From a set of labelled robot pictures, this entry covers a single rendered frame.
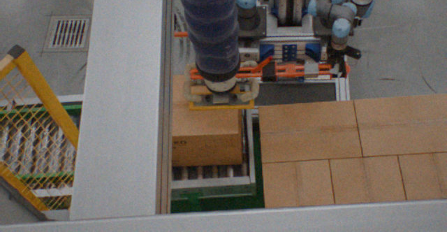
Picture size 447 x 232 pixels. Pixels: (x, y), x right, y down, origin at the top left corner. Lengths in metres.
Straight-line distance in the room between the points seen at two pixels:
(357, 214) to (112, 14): 0.48
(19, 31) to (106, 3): 4.31
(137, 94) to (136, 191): 0.13
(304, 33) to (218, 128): 0.80
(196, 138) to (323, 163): 0.80
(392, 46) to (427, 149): 1.27
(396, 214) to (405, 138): 3.10
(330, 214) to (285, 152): 2.98
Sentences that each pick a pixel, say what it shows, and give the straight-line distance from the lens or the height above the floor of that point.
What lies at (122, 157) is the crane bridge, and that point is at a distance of 0.69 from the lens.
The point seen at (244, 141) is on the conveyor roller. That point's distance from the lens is 3.48.
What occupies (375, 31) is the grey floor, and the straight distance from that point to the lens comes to 4.67.
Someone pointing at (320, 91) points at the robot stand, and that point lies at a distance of 4.06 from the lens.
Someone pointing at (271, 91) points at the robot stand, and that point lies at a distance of 4.05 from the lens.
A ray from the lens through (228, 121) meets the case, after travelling 3.10.
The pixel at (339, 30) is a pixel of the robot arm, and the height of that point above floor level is 1.59.
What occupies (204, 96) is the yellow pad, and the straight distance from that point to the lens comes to 2.97.
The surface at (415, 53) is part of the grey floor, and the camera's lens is 4.60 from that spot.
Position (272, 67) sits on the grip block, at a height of 1.25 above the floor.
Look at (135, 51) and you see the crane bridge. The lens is 0.77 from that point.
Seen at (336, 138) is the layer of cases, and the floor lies 0.54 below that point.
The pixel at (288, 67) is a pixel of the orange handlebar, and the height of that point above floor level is 1.25.
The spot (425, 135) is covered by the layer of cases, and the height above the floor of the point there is 0.54.
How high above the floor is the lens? 3.65
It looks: 59 degrees down
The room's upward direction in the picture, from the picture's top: 9 degrees counter-clockwise
